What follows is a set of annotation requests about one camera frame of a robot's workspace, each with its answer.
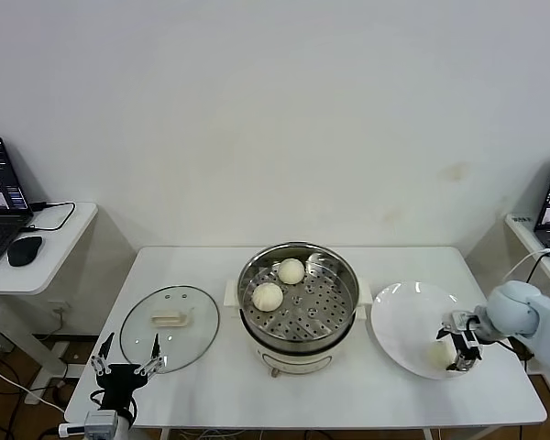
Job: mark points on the white wall outlet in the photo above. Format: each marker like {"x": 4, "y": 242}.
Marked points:
{"x": 59, "y": 307}

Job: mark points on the round white plate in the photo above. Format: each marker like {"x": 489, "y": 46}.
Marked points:
{"x": 403, "y": 321}

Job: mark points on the black computer mouse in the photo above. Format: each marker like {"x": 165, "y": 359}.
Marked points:
{"x": 24, "y": 250}

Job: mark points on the small white label sticker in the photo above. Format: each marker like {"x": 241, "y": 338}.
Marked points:
{"x": 521, "y": 220}

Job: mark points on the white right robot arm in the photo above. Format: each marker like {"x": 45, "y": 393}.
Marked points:
{"x": 531, "y": 316}

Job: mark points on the stainless steel steamer basket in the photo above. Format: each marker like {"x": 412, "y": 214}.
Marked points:
{"x": 332, "y": 314}

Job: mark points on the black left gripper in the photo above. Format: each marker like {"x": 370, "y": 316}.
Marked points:
{"x": 119, "y": 382}

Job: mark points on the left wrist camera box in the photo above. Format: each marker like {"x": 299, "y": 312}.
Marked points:
{"x": 101, "y": 419}

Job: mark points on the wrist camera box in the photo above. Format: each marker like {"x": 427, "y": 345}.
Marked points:
{"x": 462, "y": 318}
{"x": 101, "y": 419}

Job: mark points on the cream electric cooker base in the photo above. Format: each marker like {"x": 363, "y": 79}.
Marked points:
{"x": 298, "y": 359}

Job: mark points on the white steamed baozi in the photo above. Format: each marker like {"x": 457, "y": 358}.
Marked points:
{"x": 291, "y": 270}
{"x": 437, "y": 356}
{"x": 267, "y": 296}

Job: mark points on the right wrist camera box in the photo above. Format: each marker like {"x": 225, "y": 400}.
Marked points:
{"x": 462, "y": 318}

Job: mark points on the round glass pot lid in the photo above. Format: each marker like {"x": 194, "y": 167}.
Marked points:
{"x": 174, "y": 344}

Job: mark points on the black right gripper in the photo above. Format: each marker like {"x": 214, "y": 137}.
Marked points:
{"x": 468, "y": 346}

